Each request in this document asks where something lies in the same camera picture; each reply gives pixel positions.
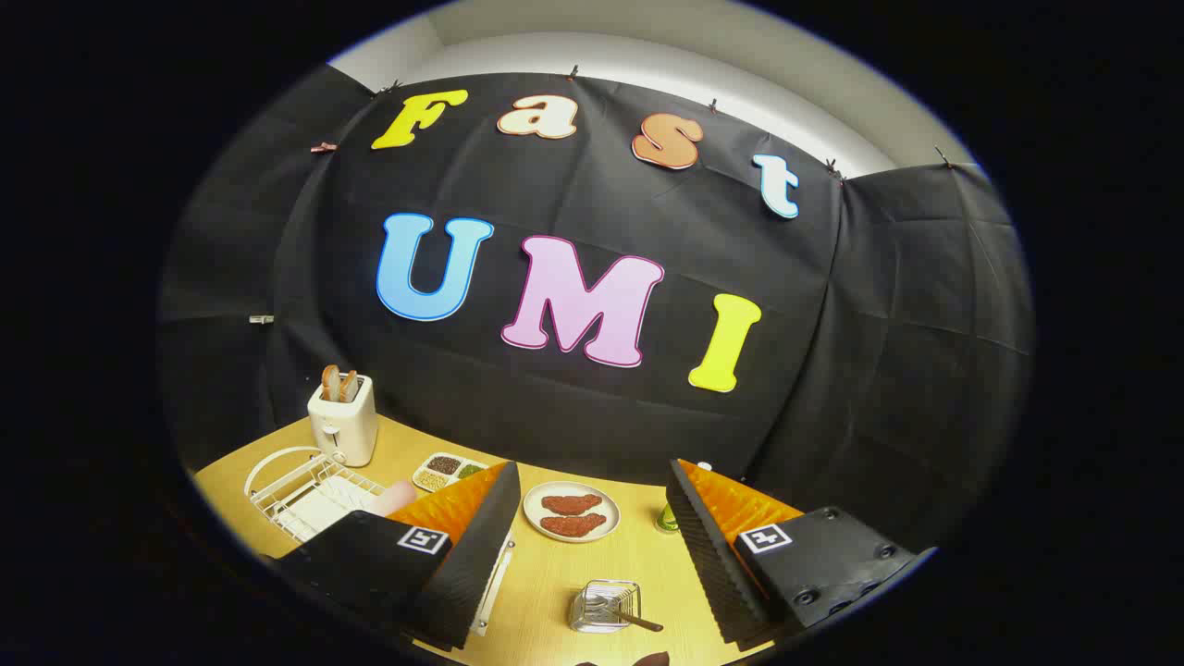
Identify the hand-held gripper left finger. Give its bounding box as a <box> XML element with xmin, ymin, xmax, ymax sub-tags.
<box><xmin>268</xmin><ymin>460</ymin><xmax>522</xmax><ymax>651</ymax></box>

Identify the black backdrop cloth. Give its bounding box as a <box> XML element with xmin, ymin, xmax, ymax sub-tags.
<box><xmin>157</xmin><ymin>65</ymin><xmax>1035</xmax><ymax>556</ymax></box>

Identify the green label drink bottle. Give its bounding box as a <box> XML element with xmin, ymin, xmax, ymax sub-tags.
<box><xmin>655</xmin><ymin>461</ymin><xmax>713</xmax><ymax>535</ymax></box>

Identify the wooden handle spoon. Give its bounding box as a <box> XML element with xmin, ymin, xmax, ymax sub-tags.
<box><xmin>592</xmin><ymin>597</ymin><xmax>665</xmax><ymax>634</ymax></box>

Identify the white divided dish with beans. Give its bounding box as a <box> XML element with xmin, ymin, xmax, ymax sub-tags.
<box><xmin>412</xmin><ymin>452</ymin><xmax>489</xmax><ymax>493</ymax></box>

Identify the white plate with meat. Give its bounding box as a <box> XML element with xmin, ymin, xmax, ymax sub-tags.
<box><xmin>523</xmin><ymin>481</ymin><xmax>622</xmax><ymax>543</ymax></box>

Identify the white wire dish rack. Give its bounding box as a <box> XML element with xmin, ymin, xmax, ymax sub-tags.
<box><xmin>244</xmin><ymin>446</ymin><xmax>516</xmax><ymax>637</ymax></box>

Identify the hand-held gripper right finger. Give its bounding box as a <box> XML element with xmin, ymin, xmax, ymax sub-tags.
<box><xmin>666</xmin><ymin>458</ymin><xmax>937</xmax><ymax>648</ymax></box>

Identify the metal wire basket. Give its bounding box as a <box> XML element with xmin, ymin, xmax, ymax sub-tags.
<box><xmin>569</xmin><ymin>580</ymin><xmax>642</xmax><ymax>635</ymax></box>

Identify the pink plate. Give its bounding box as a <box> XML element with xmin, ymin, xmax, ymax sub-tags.
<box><xmin>365</xmin><ymin>481</ymin><xmax>419</xmax><ymax>519</ymax></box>

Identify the white toaster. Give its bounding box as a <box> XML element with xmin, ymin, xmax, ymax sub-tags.
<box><xmin>307</xmin><ymin>373</ymin><xmax>379</xmax><ymax>468</ymax></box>

